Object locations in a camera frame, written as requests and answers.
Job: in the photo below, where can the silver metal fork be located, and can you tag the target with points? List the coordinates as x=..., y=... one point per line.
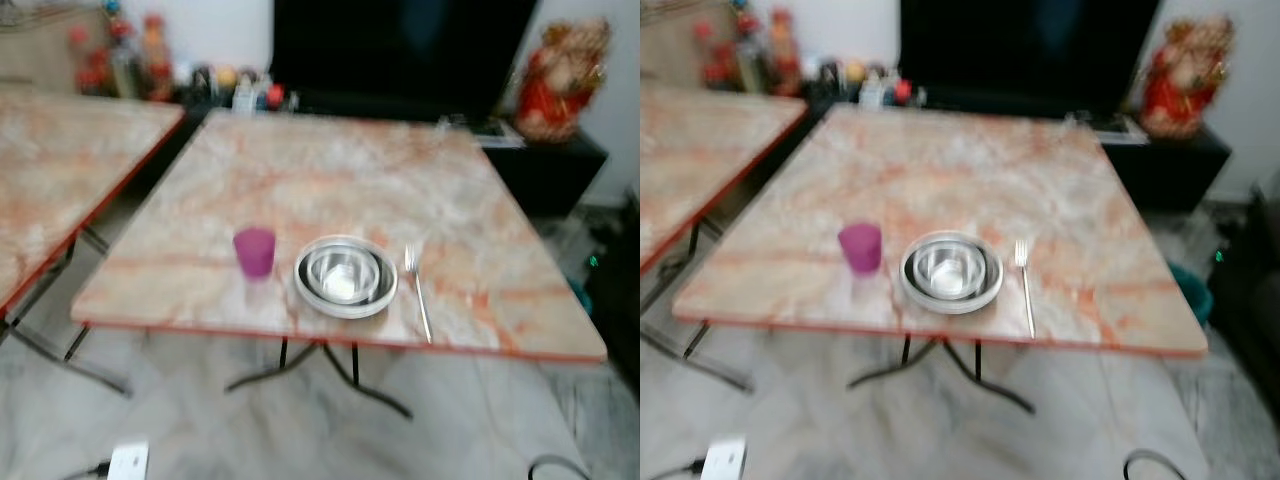
x=1025, y=285
x=417, y=290

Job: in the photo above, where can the steel canister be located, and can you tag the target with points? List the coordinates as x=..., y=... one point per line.
x=746, y=55
x=122, y=60

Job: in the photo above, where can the red lid plastic jar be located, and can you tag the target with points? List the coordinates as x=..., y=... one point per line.
x=156, y=55
x=784, y=50
x=87, y=62
x=714, y=58

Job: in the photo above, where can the black television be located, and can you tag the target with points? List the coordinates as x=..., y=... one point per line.
x=400, y=50
x=1030, y=45

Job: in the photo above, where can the purple plastic cup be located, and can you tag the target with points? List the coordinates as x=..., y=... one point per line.
x=860, y=248
x=255, y=252

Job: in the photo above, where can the steel bowl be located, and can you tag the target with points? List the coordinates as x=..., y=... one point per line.
x=342, y=272
x=950, y=268

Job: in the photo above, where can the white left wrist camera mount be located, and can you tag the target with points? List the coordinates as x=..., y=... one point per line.
x=130, y=462
x=725, y=458

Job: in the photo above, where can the white round plate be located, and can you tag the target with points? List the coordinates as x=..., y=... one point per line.
x=345, y=310
x=950, y=305

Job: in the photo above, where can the red and gold statue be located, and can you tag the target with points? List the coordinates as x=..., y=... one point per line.
x=560, y=85
x=1185, y=80

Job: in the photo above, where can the orange round toy figure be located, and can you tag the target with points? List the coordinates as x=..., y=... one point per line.
x=855, y=73
x=227, y=78

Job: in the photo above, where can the marble top folding table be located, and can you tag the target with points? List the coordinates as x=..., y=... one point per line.
x=70, y=170
x=710, y=160
x=1000, y=175
x=400, y=180

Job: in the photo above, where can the teal bin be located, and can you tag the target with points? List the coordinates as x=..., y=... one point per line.
x=1192, y=292

